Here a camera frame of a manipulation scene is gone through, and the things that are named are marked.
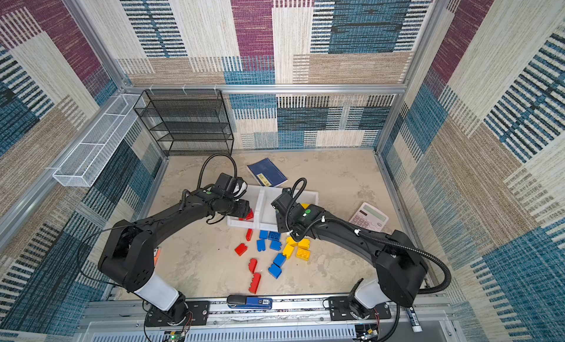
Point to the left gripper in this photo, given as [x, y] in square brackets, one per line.
[243, 210]

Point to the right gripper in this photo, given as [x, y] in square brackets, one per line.
[281, 226]

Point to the blue lego studded brick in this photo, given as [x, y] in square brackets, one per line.
[274, 236]

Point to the long red lego brick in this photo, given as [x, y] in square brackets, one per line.
[249, 217]

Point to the small red lego beside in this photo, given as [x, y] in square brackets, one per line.
[249, 234]

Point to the small red lego brick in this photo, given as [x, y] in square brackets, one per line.
[241, 249]

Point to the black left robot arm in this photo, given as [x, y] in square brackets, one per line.
[127, 258]

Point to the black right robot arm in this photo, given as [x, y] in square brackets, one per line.
[403, 271]

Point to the white three-compartment bin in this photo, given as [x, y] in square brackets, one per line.
[264, 218]

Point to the blue lego brick centre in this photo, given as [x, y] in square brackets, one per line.
[275, 245]

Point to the yellow lego brick slanted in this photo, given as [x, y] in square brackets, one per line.
[288, 251]

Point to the yellow lego open underside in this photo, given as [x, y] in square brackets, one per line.
[303, 254]

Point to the blue lego brick left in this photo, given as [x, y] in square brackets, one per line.
[261, 245]

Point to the blue lego brick lower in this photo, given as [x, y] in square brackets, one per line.
[279, 260]

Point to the blue notebook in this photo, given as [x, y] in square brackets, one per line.
[267, 174]

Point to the blue lego brick bottom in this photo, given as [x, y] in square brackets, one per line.
[275, 270]

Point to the pink calculator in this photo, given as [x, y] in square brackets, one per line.
[369, 217]

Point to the red stepped lego brick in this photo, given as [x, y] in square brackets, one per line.
[255, 283]

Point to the black wire shelf rack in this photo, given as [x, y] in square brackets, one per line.
[186, 122]

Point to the aluminium rail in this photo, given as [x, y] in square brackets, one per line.
[215, 312]

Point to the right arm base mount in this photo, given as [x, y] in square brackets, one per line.
[343, 308]

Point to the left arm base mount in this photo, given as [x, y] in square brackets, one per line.
[194, 313]

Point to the white wire mesh basket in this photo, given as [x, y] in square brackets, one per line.
[85, 163]

